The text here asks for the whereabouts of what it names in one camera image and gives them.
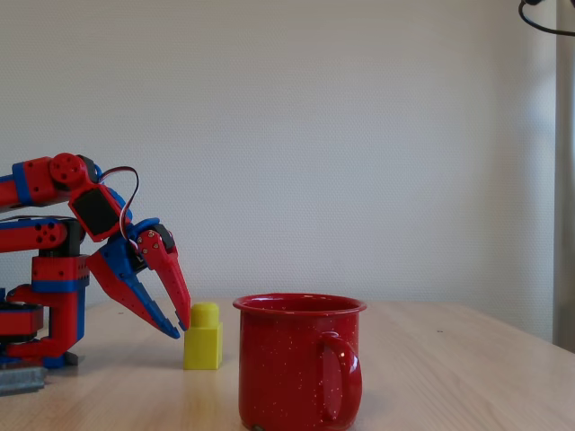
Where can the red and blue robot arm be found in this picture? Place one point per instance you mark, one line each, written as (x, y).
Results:
(58, 274)

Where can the yellow toy block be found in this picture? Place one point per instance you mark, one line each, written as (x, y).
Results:
(202, 345)

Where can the red enamel mug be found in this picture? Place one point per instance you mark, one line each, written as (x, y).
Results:
(278, 359)

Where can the red blue gripper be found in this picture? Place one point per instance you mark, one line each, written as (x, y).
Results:
(120, 256)

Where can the grey vertical post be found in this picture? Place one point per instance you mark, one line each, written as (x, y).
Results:
(565, 179)

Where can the grey metal table clamp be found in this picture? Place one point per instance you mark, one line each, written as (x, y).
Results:
(22, 379)

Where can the small grey base plate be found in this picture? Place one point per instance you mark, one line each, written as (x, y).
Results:
(77, 359)

